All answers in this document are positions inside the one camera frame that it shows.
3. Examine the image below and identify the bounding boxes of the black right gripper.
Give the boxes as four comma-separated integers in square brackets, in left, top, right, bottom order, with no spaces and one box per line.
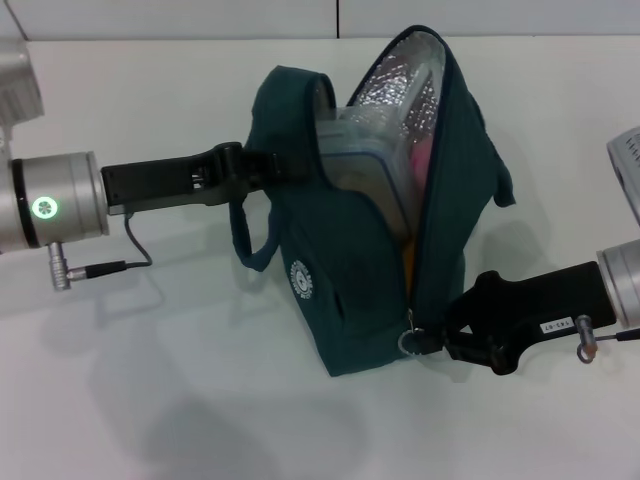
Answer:
[407,259,620,378]

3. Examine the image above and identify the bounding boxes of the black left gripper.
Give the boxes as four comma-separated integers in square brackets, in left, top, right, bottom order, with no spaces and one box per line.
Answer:
[99,140,312,218]

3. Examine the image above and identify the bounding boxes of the yellow banana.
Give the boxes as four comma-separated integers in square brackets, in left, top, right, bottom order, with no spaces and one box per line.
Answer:
[402,238,417,297]

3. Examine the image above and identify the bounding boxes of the clear food container blue lid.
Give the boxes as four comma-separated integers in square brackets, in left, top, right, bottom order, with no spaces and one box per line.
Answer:
[316,105,417,237]

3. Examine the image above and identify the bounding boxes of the dark teal lunch bag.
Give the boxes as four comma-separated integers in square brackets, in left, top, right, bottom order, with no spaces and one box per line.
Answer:
[227,24,517,380]

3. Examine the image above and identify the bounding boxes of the pink toy peach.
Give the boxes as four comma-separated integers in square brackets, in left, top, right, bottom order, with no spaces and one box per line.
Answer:
[408,138,437,184]

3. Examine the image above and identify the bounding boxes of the right gripper cable with plug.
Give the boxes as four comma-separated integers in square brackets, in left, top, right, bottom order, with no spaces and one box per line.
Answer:
[573,313,640,362]

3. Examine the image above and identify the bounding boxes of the gripper cable with plug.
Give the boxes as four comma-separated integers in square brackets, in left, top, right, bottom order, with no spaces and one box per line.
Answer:
[46,211,155,292]
[573,313,640,362]

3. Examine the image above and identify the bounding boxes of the left gripper cable with plug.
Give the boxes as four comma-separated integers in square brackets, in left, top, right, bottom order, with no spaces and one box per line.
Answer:
[46,211,155,292]

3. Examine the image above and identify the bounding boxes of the thin pink wall cable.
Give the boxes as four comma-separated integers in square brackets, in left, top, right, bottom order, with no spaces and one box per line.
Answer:
[5,0,27,42]

